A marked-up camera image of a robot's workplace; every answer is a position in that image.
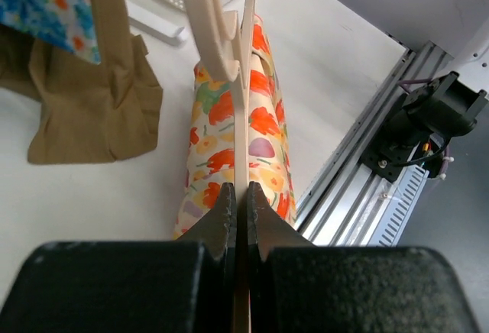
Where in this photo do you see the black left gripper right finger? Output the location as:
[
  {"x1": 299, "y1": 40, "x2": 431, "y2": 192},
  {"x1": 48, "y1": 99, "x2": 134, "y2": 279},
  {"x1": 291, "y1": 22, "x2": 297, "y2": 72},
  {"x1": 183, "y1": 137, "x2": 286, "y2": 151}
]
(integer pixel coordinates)
[{"x1": 247, "y1": 182, "x2": 480, "y2": 332}]

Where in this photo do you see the beige plastic hanger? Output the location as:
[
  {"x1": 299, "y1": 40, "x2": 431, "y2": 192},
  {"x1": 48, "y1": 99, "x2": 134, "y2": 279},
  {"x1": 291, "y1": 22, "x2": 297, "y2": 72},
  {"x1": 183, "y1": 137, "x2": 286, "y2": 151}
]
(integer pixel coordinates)
[{"x1": 185, "y1": 0, "x2": 255, "y2": 332}]

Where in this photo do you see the orange floral cloth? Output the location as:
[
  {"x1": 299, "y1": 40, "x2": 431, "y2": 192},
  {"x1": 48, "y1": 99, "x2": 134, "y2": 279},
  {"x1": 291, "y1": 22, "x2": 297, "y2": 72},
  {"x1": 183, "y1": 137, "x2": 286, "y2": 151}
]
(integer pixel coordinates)
[{"x1": 173, "y1": 16, "x2": 296, "y2": 238}]

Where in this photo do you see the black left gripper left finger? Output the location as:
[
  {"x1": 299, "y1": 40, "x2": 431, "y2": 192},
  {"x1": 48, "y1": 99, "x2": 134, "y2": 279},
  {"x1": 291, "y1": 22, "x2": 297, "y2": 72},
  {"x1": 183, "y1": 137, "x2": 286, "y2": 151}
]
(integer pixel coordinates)
[{"x1": 1, "y1": 184, "x2": 237, "y2": 332}]

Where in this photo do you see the white metal clothes rack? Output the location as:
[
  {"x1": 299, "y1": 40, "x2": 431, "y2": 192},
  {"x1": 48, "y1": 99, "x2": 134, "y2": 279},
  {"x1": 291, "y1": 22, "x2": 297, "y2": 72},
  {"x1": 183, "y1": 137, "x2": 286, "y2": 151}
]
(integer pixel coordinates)
[{"x1": 125, "y1": 0, "x2": 190, "y2": 47}]

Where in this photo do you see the blue floral skirt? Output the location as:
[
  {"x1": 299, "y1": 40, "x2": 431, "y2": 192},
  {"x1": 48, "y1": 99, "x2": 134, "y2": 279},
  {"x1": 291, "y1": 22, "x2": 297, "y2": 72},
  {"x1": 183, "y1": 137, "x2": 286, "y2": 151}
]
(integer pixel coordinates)
[{"x1": 1, "y1": 0, "x2": 101, "y2": 64}]

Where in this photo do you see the tan khaki skirt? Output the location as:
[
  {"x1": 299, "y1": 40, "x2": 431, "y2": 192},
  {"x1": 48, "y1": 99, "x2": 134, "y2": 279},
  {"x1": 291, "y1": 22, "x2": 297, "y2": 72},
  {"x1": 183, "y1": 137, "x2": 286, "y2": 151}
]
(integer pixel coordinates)
[{"x1": 1, "y1": 0, "x2": 163, "y2": 165}]

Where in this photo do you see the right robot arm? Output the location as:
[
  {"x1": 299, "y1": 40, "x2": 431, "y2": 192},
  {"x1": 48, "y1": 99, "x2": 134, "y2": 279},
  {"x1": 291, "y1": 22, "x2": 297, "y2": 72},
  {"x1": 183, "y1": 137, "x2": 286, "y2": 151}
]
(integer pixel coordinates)
[{"x1": 361, "y1": 72, "x2": 487, "y2": 183}]

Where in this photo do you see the slotted cable duct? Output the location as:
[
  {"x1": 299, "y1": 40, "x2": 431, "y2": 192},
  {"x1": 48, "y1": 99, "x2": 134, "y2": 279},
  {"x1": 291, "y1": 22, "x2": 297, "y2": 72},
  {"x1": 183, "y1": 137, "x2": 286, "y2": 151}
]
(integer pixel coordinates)
[{"x1": 368, "y1": 166, "x2": 429, "y2": 247}]

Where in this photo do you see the aluminium mounting rail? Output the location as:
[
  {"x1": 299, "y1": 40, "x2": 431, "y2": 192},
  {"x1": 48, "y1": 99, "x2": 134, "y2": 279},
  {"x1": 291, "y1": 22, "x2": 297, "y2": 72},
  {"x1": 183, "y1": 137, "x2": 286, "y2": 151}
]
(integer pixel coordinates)
[{"x1": 296, "y1": 42, "x2": 451, "y2": 247}]

